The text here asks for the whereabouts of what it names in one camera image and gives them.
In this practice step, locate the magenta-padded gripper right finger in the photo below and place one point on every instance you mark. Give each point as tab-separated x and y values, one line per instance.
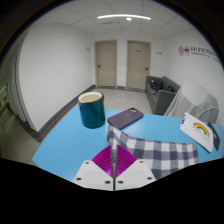
135	174

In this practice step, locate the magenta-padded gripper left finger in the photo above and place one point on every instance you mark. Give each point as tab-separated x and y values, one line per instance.
95	175

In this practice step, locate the grey white checkered towel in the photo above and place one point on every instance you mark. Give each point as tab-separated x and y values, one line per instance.
160	153

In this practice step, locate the purple smartphone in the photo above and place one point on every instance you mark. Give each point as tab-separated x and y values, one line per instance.
125	117

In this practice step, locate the dark teal mug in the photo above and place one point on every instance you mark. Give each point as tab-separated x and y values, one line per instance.
91	111

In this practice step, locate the white box with rainbow print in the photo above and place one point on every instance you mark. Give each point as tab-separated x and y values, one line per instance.
197	131

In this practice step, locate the grey sofa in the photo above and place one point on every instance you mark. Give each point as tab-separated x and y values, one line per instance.
162	98

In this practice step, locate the flat black pouch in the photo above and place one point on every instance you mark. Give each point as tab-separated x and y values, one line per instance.
215	135

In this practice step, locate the black bag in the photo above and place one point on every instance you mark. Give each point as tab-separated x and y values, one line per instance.
157	85

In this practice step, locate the chair under white cover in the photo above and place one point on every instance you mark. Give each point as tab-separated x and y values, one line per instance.
193	100

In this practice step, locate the beige door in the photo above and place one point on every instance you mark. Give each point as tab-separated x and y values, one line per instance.
138	65
106	63

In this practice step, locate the long curved ceiling light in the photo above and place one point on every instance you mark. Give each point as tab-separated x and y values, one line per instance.
124	16

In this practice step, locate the wall lettering sign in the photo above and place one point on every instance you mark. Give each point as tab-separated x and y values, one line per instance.
198	53

